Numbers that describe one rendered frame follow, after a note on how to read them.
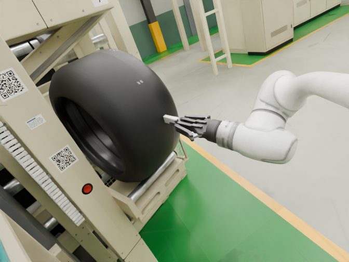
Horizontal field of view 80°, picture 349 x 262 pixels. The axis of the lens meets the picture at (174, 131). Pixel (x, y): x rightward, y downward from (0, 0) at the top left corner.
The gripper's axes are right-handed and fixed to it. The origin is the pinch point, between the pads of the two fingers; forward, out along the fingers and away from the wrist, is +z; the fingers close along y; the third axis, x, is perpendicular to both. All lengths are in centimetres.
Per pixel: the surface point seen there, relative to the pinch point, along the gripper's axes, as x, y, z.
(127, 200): 26.5, 25.4, 11.4
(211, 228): 122, -21, 9
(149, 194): 35.1, 14.8, 11.9
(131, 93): -13.4, 6.6, 9.6
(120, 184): 45, 14, 40
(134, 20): 69, -636, 712
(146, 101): -9.2, 3.5, 6.8
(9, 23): -41, 15, 58
